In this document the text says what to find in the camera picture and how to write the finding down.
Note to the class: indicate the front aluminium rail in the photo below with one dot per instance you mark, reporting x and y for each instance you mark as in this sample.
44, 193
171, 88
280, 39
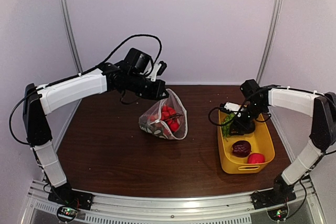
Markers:
234, 208

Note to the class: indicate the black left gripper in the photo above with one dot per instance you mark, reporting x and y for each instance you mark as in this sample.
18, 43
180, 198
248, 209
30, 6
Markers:
155, 94

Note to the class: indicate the green toy grapes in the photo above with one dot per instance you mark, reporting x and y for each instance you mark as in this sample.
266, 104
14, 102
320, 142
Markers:
225, 128

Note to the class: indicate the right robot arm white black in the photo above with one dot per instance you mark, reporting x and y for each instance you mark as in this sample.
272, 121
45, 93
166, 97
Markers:
320, 107

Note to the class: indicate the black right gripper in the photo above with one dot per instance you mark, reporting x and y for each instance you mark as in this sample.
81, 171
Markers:
235, 124

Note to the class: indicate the left circuit board with leds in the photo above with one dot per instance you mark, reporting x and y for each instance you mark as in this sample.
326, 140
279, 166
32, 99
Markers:
66, 214

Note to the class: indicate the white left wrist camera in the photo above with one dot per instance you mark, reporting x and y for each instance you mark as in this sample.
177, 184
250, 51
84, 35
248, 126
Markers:
158, 69

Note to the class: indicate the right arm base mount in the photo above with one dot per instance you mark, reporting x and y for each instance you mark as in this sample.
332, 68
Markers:
272, 197

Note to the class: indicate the dark red toy beet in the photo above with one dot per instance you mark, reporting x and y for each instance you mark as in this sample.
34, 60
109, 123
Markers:
241, 148

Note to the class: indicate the right circuit board with leds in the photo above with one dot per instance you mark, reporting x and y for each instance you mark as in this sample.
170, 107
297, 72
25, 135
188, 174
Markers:
277, 214

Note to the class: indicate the clear polka dot zip bag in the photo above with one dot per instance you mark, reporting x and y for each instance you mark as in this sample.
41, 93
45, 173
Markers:
149, 121

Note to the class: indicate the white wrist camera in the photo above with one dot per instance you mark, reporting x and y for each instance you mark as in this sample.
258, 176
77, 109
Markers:
158, 69
229, 108

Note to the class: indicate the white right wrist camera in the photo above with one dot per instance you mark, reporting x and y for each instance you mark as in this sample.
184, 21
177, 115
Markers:
229, 108

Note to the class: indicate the aluminium frame post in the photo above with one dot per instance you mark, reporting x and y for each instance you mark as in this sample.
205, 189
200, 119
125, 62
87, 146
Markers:
70, 35
276, 10

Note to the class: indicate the right aluminium frame post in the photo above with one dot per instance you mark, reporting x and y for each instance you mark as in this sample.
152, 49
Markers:
276, 10

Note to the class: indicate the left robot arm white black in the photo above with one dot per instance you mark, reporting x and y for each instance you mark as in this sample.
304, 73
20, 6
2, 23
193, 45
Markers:
137, 73

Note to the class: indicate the left aluminium frame post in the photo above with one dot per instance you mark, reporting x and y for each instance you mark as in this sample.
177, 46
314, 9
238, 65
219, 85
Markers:
70, 35

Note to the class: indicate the circuit board with leds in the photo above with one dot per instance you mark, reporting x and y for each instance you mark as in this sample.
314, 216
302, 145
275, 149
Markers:
66, 214
277, 214

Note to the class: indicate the yellow plastic basket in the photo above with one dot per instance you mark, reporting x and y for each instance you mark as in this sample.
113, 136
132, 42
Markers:
261, 142

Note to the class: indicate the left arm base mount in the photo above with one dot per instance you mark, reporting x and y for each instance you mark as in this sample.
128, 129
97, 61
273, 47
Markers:
71, 198

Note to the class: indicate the red toy cherries bunch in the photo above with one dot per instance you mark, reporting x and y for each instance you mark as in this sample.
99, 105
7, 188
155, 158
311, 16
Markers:
171, 117

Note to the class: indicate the pink toy fruit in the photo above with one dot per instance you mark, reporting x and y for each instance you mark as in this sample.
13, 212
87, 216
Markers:
256, 158

